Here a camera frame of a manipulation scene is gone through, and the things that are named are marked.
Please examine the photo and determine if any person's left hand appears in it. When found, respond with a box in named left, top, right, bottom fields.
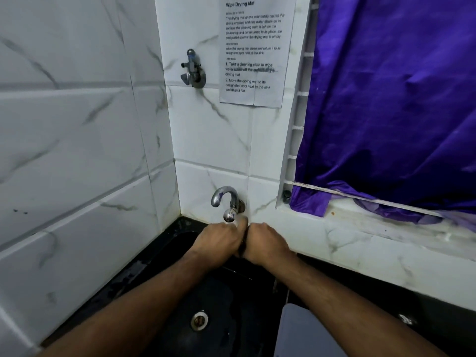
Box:
left=187, top=215, right=249, bottom=272

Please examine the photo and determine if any person's right hand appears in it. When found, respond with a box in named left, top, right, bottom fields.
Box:
left=241, top=222, right=297, bottom=269

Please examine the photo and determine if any person's left forearm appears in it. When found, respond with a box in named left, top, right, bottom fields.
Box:
left=37, top=251, right=224, bottom=357

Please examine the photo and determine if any person's right forearm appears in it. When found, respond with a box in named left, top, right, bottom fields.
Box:
left=274, top=253, right=448, bottom=357

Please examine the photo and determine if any chrome curved faucet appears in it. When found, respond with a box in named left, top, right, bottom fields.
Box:
left=210, top=186, right=246, bottom=223

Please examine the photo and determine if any black sink basin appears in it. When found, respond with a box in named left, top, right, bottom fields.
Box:
left=139, top=228, right=290, bottom=357

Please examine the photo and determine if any metal sink drain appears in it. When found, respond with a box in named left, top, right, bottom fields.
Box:
left=190, top=311, right=209, bottom=332

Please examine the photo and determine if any grey drying mat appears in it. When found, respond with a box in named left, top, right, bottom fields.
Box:
left=273, top=303, right=349, bottom=357

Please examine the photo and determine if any white printed paper sheet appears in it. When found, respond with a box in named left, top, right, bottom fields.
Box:
left=218, top=0, right=297, bottom=109

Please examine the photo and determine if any purple curtain sheet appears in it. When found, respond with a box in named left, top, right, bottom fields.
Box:
left=290, top=0, right=476, bottom=234

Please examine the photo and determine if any white window frame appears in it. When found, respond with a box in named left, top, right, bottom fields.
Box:
left=275, top=0, right=444, bottom=218

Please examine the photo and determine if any metal wall valve tap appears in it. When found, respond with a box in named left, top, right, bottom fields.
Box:
left=180, top=48, right=207, bottom=89

